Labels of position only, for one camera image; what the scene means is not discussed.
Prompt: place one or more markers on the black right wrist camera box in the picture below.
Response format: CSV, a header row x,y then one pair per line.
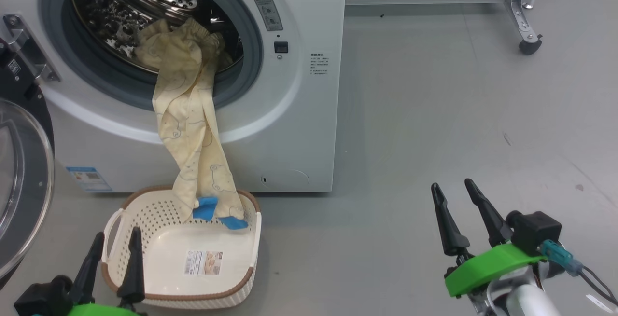
x,y
536,231

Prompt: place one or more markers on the black round glass washer door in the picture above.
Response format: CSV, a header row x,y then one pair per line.
x,y
19,89

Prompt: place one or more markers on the white front-load washing machine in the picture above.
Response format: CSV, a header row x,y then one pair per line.
x,y
299,137

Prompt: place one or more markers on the blue energy label sticker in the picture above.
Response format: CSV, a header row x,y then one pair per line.
x,y
89,179

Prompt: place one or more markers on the cream bear-print pants blue cuffs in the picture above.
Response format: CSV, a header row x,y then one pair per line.
x,y
188,128

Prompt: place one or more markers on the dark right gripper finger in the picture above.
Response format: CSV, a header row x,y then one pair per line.
x,y
495,226
451,239

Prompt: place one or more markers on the grey warning label sticker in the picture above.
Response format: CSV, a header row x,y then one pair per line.
x,y
265,7

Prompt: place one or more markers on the cream perforated basket brown rim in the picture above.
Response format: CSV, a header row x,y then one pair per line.
x,y
164,248

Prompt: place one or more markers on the basket product label sticker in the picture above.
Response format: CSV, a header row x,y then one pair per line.
x,y
203,263

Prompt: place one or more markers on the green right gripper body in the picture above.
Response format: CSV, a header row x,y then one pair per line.
x,y
492,265

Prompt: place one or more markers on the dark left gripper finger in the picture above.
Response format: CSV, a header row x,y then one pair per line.
x,y
133,282
89,277

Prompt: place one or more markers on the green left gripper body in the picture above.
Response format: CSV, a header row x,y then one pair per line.
x,y
101,311

